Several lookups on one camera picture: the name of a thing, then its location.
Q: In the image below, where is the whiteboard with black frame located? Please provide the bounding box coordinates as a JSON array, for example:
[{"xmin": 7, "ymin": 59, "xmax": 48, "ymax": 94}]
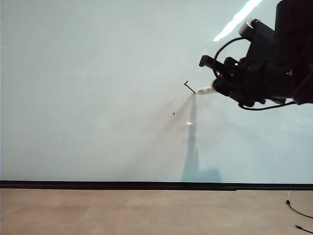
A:
[{"xmin": 0, "ymin": 0, "xmax": 313, "ymax": 191}]

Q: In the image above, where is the thin black cable with plug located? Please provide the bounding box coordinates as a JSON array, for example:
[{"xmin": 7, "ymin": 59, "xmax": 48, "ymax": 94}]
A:
[{"xmin": 294, "ymin": 223, "xmax": 313, "ymax": 233}]

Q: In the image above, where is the white marker pen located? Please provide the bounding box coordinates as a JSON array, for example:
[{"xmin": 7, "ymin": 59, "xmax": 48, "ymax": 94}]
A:
[{"xmin": 194, "ymin": 86, "xmax": 217, "ymax": 96}]

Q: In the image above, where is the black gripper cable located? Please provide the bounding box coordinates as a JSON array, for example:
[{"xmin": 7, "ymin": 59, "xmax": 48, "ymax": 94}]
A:
[{"xmin": 238, "ymin": 100, "xmax": 297, "ymax": 111}]

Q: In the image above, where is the black looped camera cable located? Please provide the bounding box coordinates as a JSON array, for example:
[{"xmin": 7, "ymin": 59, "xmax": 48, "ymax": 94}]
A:
[{"xmin": 213, "ymin": 36, "xmax": 250, "ymax": 77}]

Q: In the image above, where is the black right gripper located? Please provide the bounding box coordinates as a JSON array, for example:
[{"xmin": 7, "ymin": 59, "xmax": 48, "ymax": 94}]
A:
[{"xmin": 199, "ymin": 28, "xmax": 297, "ymax": 108}]

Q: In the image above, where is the black and white cable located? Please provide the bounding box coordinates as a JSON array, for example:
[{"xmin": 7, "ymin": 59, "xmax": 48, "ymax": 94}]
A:
[{"xmin": 286, "ymin": 190, "xmax": 313, "ymax": 219}]

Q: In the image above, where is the right wrist camera silver lens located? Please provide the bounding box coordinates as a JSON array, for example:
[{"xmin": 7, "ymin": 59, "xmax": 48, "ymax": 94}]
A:
[{"xmin": 239, "ymin": 18, "xmax": 276, "ymax": 47}]

